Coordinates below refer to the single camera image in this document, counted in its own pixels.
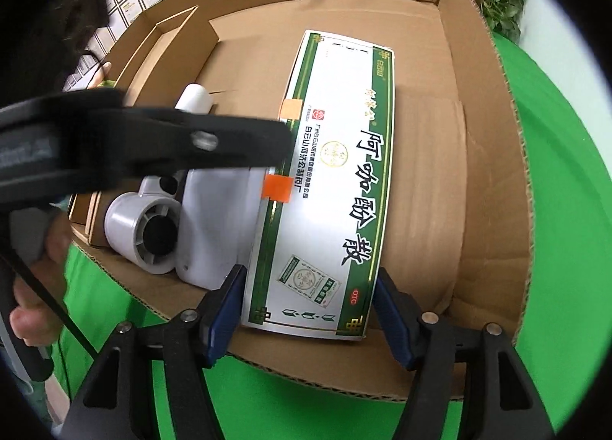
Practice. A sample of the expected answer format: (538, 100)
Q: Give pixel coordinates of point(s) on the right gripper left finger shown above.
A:
(116, 399)

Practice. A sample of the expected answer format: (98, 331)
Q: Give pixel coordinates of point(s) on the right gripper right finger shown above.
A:
(500, 400)

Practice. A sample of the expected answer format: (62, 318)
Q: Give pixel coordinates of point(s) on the white hair dryer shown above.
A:
(142, 225)

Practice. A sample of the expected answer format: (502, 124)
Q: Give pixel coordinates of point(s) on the narrow cardboard insert tray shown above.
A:
(168, 58)

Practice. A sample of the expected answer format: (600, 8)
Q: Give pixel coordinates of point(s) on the white rectangular device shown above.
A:
(218, 221)

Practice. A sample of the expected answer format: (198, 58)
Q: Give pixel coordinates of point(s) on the green white medicine box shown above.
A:
(322, 216)

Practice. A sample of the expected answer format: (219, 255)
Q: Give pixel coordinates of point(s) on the pink plush pig toy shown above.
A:
(100, 79)

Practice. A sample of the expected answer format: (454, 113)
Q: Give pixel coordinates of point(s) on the person's left hand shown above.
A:
(33, 320)

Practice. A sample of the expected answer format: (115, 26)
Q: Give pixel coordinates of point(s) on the large cardboard tray box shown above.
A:
(458, 225)

